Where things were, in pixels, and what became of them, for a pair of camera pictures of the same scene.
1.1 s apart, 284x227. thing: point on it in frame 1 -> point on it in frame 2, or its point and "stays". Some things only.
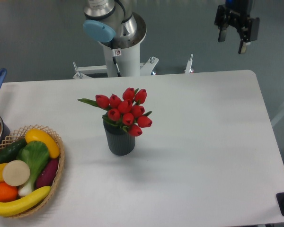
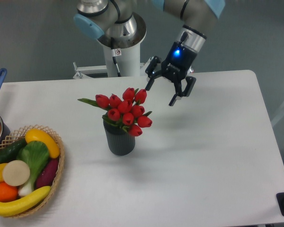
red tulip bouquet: x=126 y=112 stays
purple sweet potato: x=47 y=173 stays
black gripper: x=238 y=11 -> x=177 y=62
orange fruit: x=3 y=192 stays
